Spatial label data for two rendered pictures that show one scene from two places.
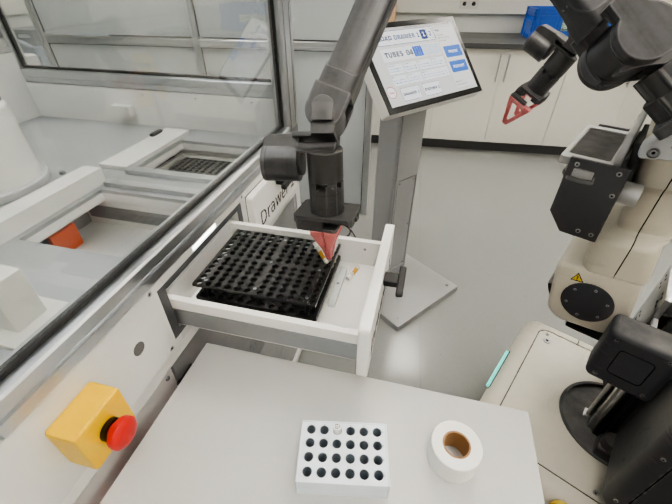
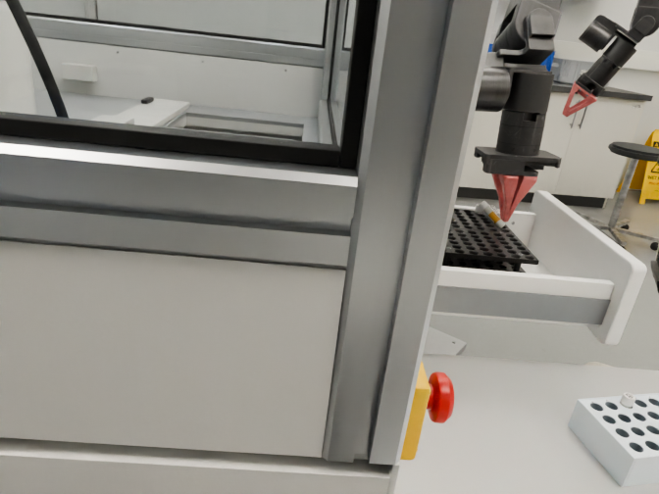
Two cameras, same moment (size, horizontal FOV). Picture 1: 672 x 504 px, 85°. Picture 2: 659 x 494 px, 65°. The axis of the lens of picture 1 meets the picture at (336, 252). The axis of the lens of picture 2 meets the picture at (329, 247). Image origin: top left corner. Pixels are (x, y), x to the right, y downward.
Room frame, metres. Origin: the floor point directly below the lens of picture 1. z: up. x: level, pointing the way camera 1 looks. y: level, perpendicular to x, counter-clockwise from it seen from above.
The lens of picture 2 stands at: (-0.06, 0.46, 1.14)
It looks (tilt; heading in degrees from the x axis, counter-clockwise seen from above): 24 degrees down; 342
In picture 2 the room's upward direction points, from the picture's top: 7 degrees clockwise
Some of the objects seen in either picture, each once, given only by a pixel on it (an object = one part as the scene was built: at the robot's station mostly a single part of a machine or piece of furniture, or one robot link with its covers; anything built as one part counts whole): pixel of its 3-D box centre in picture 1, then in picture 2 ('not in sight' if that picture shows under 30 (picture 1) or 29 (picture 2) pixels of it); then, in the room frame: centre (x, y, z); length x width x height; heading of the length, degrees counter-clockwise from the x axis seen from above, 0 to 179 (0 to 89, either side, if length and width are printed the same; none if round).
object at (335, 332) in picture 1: (268, 276); (426, 249); (0.53, 0.13, 0.86); 0.40 x 0.26 x 0.06; 76
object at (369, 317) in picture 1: (377, 291); (570, 256); (0.48, -0.07, 0.87); 0.29 x 0.02 x 0.11; 166
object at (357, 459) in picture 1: (343, 457); (647, 435); (0.24, -0.01, 0.78); 0.12 x 0.08 x 0.04; 87
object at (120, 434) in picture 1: (118, 431); (431, 396); (0.23, 0.27, 0.88); 0.04 x 0.03 x 0.04; 166
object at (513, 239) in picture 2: (324, 272); (507, 234); (0.51, 0.02, 0.90); 0.18 x 0.02 x 0.01; 166
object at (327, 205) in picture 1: (327, 199); (519, 138); (0.54, 0.01, 1.03); 0.10 x 0.07 x 0.07; 73
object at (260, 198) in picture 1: (275, 190); not in sight; (0.87, 0.16, 0.87); 0.29 x 0.02 x 0.11; 166
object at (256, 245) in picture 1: (273, 275); (432, 247); (0.53, 0.12, 0.87); 0.22 x 0.18 x 0.06; 76
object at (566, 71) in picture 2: not in sight; (577, 72); (3.51, -2.55, 0.99); 0.40 x 0.31 x 0.17; 80
